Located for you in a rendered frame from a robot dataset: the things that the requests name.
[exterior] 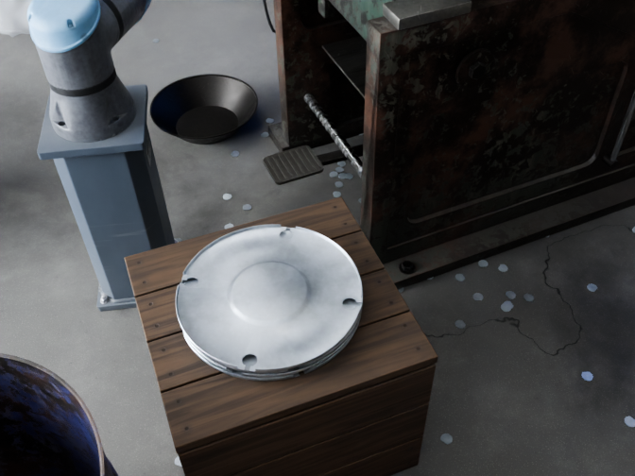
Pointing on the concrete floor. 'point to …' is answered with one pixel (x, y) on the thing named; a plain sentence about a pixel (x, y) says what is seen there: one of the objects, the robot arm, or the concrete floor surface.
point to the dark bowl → (204, 108)
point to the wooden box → (192, 446)
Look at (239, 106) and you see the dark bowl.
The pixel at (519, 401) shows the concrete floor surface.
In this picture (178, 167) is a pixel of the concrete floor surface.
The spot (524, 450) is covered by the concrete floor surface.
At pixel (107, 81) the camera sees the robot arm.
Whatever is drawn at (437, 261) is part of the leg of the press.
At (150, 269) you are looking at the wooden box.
